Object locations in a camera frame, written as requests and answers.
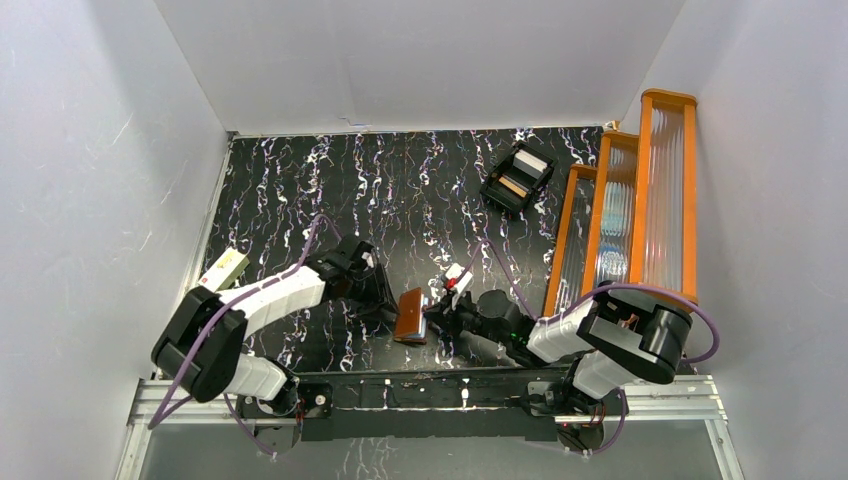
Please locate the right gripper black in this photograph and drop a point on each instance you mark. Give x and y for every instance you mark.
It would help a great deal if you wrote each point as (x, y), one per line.
(442, 313)

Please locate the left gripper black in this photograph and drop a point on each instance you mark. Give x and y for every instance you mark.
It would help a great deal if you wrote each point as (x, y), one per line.
(379, 299)

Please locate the brown leather card holder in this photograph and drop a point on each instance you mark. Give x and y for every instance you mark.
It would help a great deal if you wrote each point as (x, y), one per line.
(411, 326)

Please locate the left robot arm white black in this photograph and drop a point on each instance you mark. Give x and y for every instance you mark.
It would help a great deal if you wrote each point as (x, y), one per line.
(201, 346)

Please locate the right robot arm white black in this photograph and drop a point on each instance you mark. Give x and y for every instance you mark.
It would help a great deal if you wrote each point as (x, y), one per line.
(617, 334)

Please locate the black plastic card box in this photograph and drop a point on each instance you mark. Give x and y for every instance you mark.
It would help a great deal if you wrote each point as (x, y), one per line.
(510, 190)

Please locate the stack of cards in box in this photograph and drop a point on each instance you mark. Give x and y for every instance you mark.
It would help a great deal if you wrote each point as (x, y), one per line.
(530, 164)

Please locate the small white green box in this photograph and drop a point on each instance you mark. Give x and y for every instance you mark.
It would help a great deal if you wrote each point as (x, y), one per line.
(224, 271)

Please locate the orange wooden tiered rack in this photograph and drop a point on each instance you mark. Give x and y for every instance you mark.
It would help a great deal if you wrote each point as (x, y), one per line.
(632, 217)

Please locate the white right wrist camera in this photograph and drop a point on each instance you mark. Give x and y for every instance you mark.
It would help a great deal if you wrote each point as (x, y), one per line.
(456, 280)

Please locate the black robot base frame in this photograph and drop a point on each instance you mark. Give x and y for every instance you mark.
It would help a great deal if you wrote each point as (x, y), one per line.
(534, 404)

